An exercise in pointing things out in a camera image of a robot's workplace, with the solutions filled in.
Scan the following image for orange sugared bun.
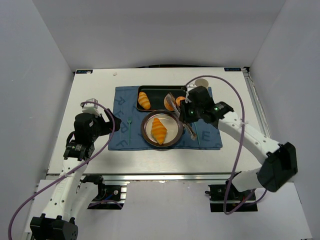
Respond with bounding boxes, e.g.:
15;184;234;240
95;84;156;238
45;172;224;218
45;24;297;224
163;96;176;112

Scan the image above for metal tongs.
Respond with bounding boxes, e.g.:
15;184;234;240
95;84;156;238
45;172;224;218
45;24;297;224
165;92;197;140

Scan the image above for orange striped croissant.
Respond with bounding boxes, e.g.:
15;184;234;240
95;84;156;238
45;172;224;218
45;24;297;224
151;118;168;145

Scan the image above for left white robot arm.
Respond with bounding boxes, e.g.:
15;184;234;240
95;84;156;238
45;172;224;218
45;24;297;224
29;102;122;240

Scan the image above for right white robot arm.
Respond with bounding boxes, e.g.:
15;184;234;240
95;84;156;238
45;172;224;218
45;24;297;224
179;86;298;193

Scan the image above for dark rimmed white plate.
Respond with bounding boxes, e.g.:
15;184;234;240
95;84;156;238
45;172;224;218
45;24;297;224
140;110;183;148

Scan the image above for teal plastic fork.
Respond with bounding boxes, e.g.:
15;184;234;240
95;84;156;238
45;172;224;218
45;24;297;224
127;116;132;145

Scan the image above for blue letter-print placemat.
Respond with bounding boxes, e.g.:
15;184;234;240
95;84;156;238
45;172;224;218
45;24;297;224
108;86;223;151

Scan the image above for teal plastic knife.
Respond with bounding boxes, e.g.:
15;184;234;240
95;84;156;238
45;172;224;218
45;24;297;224
194;122;201;147

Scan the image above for pale round bun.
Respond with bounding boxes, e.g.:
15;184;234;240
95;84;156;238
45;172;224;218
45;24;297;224
175;96;186;107

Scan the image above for light green mug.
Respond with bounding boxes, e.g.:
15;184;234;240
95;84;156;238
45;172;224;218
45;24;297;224
194;78;209;88

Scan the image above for black rectangular tray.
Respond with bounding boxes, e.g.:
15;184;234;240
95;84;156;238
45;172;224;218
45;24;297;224
136;85;187;112

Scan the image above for pale striped croissant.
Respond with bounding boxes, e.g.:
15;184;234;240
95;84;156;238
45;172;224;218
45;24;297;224
138;91;151;110

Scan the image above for right blue table label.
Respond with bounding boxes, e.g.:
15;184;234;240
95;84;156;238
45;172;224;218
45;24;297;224
223;67;242;72

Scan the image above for blue table label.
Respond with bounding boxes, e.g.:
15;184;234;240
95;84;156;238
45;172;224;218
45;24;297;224
223;67;242;72
75;69;93;75

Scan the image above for left blue table label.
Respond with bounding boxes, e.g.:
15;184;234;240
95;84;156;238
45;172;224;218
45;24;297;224
75;69;93;75

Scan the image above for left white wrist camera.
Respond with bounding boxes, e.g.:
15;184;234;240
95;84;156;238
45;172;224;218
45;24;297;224
80;98;101;117

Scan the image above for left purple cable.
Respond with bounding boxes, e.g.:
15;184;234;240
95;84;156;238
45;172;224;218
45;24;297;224
7;100;116;240

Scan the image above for aluminium table side rail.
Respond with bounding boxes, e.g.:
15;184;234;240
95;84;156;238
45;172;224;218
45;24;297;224
242;66;271;138

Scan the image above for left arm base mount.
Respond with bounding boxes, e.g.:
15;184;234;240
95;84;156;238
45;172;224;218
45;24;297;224
78;175;127;210

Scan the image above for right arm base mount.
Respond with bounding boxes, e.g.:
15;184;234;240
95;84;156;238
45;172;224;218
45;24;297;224
204;182;258;213

